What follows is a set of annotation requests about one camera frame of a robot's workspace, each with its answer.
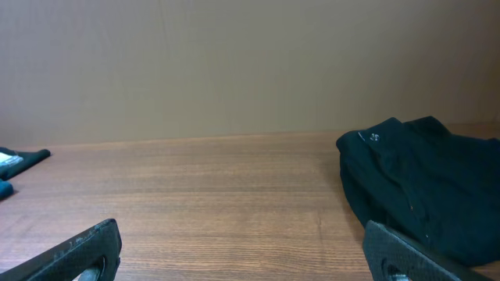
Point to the black folded garment right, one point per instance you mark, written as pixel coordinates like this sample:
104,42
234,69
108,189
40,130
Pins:
436,187

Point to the dark blue shirt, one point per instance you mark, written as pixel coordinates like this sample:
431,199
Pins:
29,159

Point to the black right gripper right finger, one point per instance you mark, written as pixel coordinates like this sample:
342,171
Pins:
392,256

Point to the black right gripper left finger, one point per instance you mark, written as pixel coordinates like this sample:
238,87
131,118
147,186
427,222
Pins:
93,254

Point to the light denim shorts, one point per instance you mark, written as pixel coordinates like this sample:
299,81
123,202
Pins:
9,160

